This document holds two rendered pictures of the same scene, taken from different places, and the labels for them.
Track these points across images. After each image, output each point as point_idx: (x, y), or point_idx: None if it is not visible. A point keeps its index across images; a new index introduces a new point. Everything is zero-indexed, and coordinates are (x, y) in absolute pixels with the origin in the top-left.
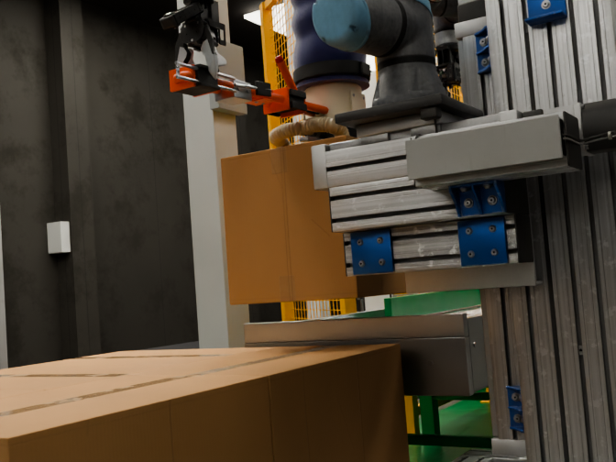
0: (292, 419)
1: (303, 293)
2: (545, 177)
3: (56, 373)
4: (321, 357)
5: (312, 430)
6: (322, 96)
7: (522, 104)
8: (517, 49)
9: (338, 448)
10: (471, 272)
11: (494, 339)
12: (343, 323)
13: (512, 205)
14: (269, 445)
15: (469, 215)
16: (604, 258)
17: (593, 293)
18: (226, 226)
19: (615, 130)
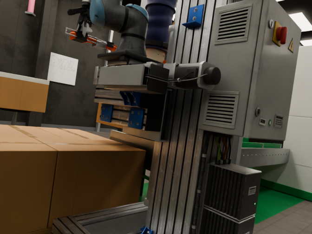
0: (69, 169)
1: (113, 123)
2: (178, 96)
3: (28, 131)
4: (102, 148)
5: (81, 174)
6: (146, 53)
7: (177, 62)
8: (181, 38)
9: (95, 183)
10: (141, 130)
11: (153, 159)
12: (135, 138)
13: (146, 105)
14: (52, 176)
15: (128, 105)
16: (189, 137)
17: (182, 152)
18: None
19: (181, 78)
